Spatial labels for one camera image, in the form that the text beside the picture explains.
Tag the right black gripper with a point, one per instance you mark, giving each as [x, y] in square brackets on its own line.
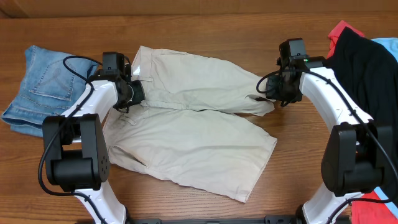
[271, 82]

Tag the red garment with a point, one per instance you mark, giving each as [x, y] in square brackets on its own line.
[363, 212]

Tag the black garment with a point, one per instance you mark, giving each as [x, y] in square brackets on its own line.
[368, 73]

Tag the light blue garment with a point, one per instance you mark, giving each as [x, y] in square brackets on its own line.
[391, 46]

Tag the folded blue denim jeans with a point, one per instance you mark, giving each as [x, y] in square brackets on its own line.
[47, 89]

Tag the beige cotton shorts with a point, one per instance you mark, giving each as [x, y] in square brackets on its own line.
[190, 127]

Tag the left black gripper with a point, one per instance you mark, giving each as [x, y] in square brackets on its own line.
[139, 94]

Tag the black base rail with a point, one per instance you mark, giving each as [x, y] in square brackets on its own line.
[214, 221]

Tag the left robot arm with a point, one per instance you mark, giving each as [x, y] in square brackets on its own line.
[76, 157]

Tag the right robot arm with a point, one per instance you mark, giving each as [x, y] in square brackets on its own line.
[357, 158]

